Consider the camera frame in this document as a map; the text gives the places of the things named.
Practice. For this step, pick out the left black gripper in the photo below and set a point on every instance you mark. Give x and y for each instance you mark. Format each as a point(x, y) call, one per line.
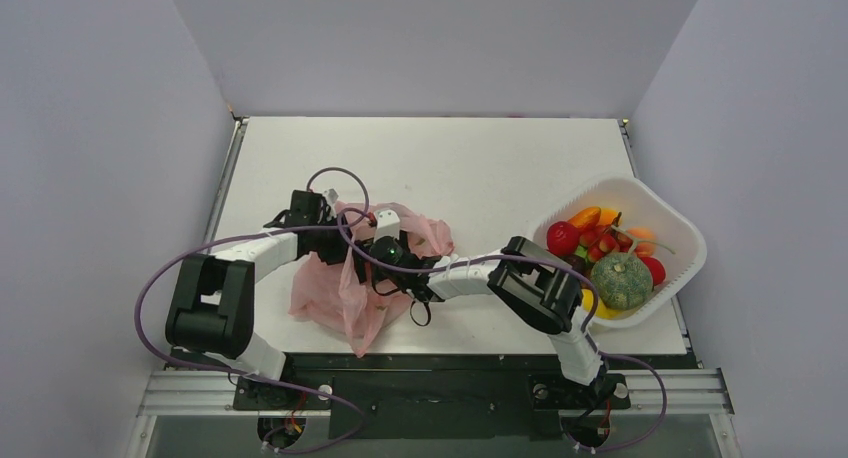
point(340, 254)

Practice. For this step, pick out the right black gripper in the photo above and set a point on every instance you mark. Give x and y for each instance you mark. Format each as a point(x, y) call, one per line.
point(370, 269)

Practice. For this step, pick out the pink plastic bag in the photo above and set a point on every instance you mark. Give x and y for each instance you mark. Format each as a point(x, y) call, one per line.
point(333, 297)

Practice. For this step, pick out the orange fake mango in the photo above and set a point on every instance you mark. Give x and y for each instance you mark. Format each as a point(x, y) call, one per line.
point(586, 219)

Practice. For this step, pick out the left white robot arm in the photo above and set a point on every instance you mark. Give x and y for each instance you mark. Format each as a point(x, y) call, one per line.
point(213, 305)

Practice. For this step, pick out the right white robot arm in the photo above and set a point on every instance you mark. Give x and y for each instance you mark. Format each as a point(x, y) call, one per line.
point(541, 289)

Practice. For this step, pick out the red fake tomato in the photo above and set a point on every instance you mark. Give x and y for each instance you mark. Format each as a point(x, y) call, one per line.
point(562, 238)

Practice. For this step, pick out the dark purple fake plum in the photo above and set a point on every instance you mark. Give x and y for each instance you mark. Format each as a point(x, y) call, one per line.
point(577, 263)

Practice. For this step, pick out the red fake cherry bunch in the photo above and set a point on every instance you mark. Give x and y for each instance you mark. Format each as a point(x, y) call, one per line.
point(599, 242)

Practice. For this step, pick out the yellow fake bell pepper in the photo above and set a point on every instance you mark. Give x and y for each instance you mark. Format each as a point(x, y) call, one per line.
point(609, 217)

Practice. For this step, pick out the yellow fake banana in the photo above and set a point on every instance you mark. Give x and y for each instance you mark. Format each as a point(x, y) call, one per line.
point(596, 307)

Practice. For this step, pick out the green fake melon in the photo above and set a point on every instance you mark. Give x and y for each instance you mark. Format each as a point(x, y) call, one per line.
point(623, 281)

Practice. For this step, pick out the orange fake fruit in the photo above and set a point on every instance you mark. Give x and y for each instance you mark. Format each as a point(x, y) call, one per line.
point(644, 244)

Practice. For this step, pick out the red fake fruit right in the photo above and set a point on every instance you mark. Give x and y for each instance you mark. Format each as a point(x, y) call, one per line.
point(656, 269)

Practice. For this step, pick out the white plastic basket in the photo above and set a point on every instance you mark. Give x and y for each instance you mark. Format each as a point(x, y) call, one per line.
point(680, 246)

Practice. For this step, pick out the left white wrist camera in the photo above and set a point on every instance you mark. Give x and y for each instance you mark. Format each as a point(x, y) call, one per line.
point(330, 196)

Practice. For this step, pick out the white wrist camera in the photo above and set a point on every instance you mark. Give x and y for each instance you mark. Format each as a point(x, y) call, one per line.
point(387, 224)
point(330, 196)

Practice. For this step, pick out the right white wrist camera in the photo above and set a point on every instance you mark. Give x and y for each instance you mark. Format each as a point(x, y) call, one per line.
point(387, 224)

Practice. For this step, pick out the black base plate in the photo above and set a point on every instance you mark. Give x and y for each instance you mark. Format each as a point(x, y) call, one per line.
point(419, 396)

